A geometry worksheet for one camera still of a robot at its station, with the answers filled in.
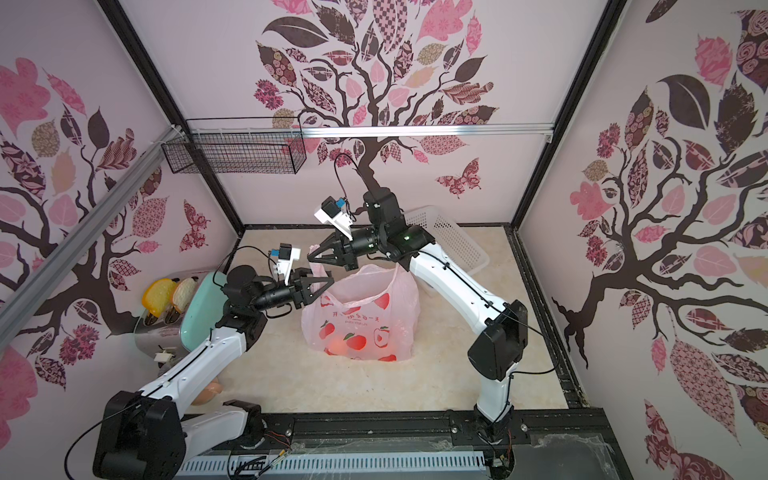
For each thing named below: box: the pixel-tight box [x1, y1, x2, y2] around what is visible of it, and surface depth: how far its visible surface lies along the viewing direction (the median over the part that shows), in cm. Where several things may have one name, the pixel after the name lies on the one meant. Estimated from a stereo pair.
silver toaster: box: [134, 271, 209, 371], surface depth 77 cm
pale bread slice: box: [172, 277, 197, 313], surface depth 81 cm
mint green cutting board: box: [181, 271, 228, 352], surface depth 78 cm
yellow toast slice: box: [142, 278, 176, 317], surface depth 80 cm
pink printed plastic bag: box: [301, 245, 421, 362], surface depth 79 cm
